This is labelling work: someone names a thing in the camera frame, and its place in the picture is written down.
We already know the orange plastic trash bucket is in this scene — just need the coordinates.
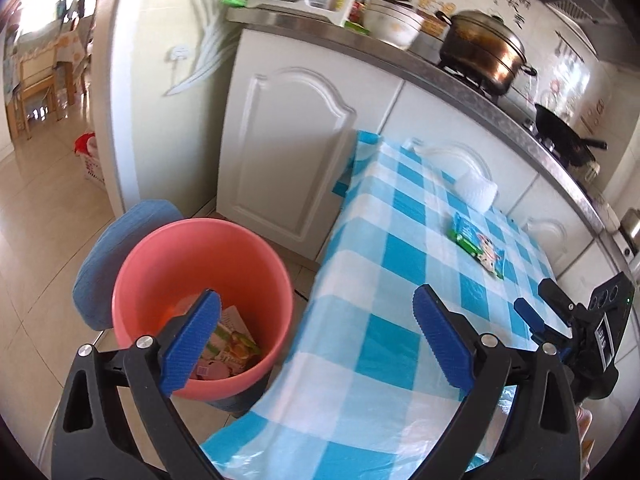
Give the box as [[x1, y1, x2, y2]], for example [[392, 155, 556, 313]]
[[112, 218, 293, 402]]

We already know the white kitchen cabinet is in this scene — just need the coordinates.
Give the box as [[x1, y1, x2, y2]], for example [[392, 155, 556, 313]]
[[217, 28, 627, 301]]

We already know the person right hand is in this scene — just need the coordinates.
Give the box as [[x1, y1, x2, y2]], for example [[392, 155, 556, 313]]
[[576, 405, 594, 479]]

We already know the colourful food package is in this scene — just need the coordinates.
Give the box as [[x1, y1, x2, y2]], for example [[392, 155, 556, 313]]
[[191, 306, 262, 380]]

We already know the blue white checkered tablecloth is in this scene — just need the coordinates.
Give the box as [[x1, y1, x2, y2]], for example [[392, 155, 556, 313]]
[[203, 132, 559, 479]]

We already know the blue round stool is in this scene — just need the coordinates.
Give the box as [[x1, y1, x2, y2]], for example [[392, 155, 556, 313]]
[[72, 200, 183, 332]]

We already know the green wet wipes pack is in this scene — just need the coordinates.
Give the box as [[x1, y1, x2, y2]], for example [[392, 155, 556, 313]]
[[448, 212, 506, 280]]

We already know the white foam fruit net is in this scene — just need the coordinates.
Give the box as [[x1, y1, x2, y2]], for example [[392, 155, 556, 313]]
[[454, 169, 498, 214]]

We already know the black frying pan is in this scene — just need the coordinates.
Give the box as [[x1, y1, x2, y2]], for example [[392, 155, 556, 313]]
[[535, 103, 608, 167]]

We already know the red white basket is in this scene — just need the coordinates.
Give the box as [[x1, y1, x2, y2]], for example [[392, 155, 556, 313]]
[[74, 131, 106, 190]]

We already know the bronze cooking pot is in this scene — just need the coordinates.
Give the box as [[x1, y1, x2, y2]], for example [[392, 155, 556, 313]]
[[435, 10, 538, 96]]

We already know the wooden chair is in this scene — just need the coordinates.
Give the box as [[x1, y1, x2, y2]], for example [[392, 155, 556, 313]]
[[6, 42, 61, 140]]

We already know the white ceramic bowl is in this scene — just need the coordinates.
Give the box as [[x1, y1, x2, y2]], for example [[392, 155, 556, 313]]
[[362, 0, 424, 51]]

